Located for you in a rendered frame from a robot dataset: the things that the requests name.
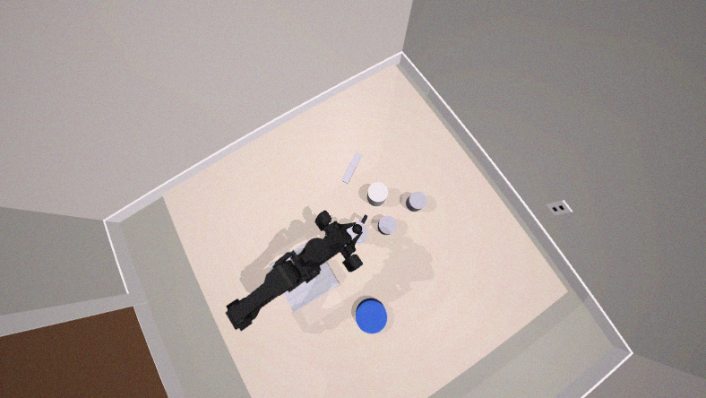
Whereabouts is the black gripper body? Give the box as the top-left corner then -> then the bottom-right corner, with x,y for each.
315,211 -> 363,272

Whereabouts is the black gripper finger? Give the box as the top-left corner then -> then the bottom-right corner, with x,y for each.
347,231 -> 363,254
334,221 -> 356,229

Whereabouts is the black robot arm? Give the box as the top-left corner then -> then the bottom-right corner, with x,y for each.
225,222 -> 352,331

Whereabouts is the dark grey cylinder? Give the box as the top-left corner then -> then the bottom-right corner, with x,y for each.
377,216 -> 397,235
406,192 -> 426,212

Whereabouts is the coffee press with black knob plunger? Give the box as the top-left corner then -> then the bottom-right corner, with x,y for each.
348,215 -> 367,245

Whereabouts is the blue short cylinder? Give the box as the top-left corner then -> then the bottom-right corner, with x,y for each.
356,298 -> 387,333

